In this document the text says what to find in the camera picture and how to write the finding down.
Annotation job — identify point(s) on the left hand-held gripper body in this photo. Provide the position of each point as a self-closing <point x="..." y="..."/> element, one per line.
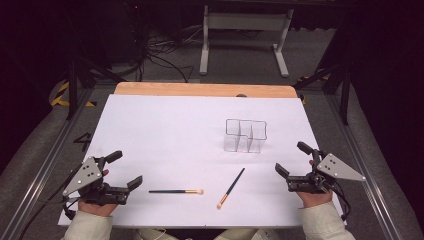
<point x="83" y="175"/>

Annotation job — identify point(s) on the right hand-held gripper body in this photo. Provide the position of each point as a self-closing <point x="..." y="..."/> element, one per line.
<point x="336" y="168"/>

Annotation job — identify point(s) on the black makeup brush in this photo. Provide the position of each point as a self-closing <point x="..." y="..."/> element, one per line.
<point x="231" y="188"/>
<point x="170" y="191"/>

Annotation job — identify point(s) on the clear acrylic organizer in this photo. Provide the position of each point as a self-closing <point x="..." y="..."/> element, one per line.
<point x="246" y="136"/>

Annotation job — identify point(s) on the person's left hand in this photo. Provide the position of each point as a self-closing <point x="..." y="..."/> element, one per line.
<point x="98" y="209"/>

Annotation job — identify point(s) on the person's right hand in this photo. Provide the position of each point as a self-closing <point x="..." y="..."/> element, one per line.
<point x="315" y="200"/>

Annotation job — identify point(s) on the white table sheet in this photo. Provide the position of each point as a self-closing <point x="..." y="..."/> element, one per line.
<point x="166" y="140"/>

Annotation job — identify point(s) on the black tripod stand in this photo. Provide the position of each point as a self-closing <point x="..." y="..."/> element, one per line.
<point x="345" y="96"/>
<point x="72" y="86"/>

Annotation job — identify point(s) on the yellow black floor tape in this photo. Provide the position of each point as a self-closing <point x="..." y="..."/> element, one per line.
<point x="60" y="96"/>
<point x="311" y="78"/>

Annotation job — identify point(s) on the white metal stand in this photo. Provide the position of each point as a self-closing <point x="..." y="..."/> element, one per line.
<point x="246" y="21"/>

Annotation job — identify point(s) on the aluminium floor rail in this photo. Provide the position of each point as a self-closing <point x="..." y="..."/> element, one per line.
<point x="375" y="200"/>
<point x="53" y="150"/>

